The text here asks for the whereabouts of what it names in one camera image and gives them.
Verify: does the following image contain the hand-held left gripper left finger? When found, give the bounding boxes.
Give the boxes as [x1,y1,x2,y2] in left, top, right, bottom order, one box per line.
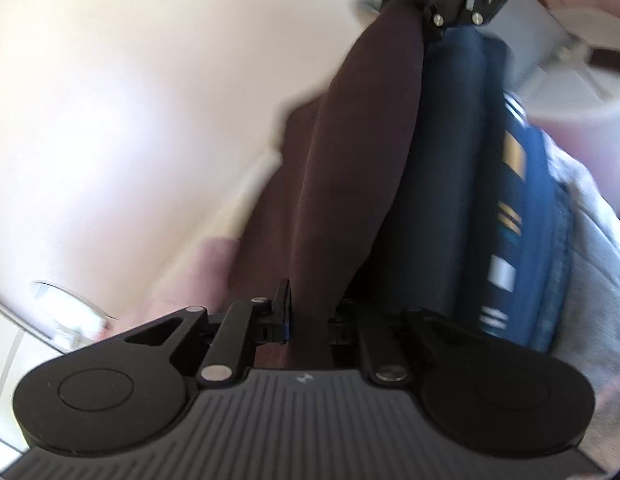
[122,279,293,388]

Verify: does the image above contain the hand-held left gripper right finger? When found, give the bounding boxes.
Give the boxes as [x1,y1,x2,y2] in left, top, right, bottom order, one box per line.
[327,300,483,387]

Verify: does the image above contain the dark shirt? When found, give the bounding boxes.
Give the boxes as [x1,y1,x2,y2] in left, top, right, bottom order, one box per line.
[225,0,426,368]

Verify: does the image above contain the navy folded garment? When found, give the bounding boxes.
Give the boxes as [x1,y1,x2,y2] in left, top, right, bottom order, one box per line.
[347,25,508,341]

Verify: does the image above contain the blue striped folded garment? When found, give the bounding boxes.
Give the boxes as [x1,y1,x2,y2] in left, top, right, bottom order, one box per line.
[477,87,561,348]

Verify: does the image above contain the white ceiling lamp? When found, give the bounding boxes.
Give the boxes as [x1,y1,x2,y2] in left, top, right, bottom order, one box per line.
[30,280,121,353]

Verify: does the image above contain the folded denim jeans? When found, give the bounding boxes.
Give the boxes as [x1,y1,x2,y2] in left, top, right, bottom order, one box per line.
[532,130,576,353]

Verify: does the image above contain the pink and grey woven blanket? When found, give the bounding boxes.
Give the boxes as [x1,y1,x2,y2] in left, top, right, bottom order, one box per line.
[540,130,620,461]

